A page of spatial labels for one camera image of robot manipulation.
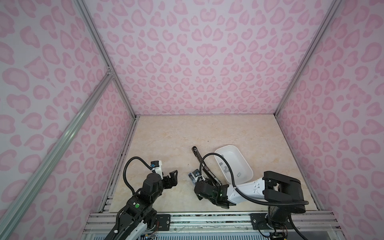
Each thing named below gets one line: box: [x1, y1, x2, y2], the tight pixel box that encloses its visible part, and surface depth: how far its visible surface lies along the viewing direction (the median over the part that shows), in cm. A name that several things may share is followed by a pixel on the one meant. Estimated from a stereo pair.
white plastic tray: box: [214, 145, 254, 185], surface depth 95 cm
